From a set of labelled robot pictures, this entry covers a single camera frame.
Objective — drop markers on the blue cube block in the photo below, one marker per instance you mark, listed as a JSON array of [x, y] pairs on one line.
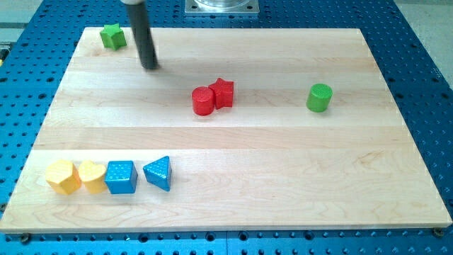
[[121, 177]]

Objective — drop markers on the green star block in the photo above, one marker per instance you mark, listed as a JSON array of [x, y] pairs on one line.
[[112, 36]]

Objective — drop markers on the blue triangle block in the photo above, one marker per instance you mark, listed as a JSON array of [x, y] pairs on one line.
[[159, 173]]

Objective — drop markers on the green cylinder block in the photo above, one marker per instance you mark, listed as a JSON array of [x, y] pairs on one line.
[[319, 97]]

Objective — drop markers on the yellow heart block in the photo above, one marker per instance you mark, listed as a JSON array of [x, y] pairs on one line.
[[92, 175]]

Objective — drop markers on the yellow hexagon block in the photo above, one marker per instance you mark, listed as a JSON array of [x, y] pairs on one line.
[[63, 177]]

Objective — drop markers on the light wooden board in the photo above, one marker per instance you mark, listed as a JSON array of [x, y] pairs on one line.
[[266, 163]]

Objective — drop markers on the red star block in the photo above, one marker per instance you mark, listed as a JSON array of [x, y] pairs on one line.
[[223, 93]]

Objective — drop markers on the red cylinder block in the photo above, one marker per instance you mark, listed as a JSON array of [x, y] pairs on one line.
[[203, 100]]

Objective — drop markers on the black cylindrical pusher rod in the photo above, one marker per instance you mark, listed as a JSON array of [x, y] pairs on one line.
[[139, 23]]

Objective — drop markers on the white pusher rod collar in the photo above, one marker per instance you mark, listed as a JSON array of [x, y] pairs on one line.
[[132, 2]]

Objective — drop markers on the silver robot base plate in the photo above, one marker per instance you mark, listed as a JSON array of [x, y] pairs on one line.
[[199, 7]]

